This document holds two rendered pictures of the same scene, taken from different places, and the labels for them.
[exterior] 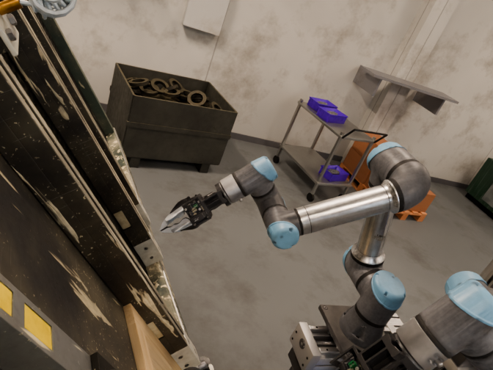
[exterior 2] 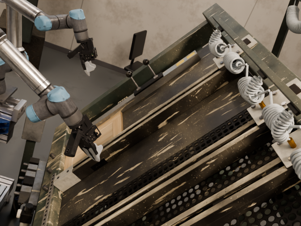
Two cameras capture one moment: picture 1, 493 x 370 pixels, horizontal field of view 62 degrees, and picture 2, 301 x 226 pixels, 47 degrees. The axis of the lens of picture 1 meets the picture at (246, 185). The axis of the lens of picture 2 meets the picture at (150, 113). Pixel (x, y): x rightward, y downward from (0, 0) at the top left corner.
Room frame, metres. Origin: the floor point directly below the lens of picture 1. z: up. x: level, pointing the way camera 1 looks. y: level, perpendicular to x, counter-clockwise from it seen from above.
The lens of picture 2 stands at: (2.05, 0.69, 2.18)
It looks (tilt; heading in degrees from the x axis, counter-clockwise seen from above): 27 degrees down; 199
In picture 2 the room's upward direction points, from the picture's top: 22 degrees clockwise
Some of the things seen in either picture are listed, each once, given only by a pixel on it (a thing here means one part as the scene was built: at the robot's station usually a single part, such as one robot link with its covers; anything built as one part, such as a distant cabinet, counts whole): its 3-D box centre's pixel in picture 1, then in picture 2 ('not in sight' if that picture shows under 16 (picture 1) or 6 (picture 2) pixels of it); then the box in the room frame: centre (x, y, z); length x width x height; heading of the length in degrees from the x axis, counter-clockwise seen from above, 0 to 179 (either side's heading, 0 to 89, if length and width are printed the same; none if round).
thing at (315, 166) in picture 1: (324, 148); not in sight; (4.46, -0.67, 0.48); 1.02 x 0.59 x 0.96; 32
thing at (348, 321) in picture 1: (365, 321); not in sight; (1.11, -0.55, 1.09); 0.15 x 0.15 x 0.10
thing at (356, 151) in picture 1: (389, 174); not in sight; (4.97, -1.63, 0.32); 1.12 x 0.77 x 0.64; 26
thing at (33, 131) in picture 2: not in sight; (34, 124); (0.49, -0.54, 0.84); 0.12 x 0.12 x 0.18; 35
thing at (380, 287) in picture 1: (381, 295); not in sight; (1.12, -0.55, 1.20); 0.13 x 0.12 x 0.14; 23
